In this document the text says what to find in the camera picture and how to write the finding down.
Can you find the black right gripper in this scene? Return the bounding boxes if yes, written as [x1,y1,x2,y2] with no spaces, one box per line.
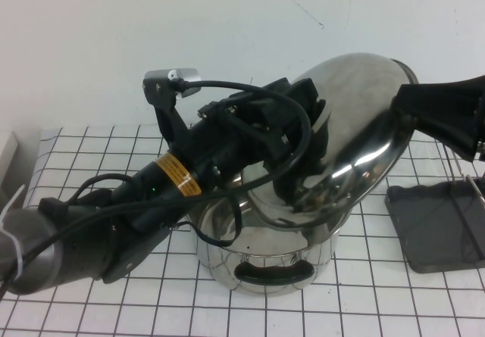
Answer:
[389,73,485,163]

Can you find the thick black camera cable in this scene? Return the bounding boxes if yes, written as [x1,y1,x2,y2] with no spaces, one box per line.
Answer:
[0,79,314,289]

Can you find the silver wrist camera black mount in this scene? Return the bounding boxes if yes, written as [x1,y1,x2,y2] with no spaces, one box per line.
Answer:
[142,67,202,145]

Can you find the white ledge block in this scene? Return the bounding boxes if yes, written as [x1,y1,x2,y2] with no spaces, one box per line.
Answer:
[0,130,20,201]

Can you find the stainless steel pot black handles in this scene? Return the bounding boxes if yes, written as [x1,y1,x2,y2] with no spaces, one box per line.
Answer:
[195,170,340,307]

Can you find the thin black cable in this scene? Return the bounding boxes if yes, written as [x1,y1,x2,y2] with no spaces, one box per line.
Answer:
[74,173,137,201]
[170,192,243,247]

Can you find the steel pot lid black knob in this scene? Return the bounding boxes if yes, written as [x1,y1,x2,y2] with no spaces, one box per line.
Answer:
[242,51,420,232]

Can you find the white black-grid tablecloth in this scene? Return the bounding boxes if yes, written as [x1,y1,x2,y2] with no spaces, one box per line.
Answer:
[0,119,485,337]

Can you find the grey tray wire lid rack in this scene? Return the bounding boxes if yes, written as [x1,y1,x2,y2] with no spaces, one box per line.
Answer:
[385,151,485,276]

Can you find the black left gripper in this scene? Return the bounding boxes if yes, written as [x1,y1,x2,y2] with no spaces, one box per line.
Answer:
[191,76,327,186]

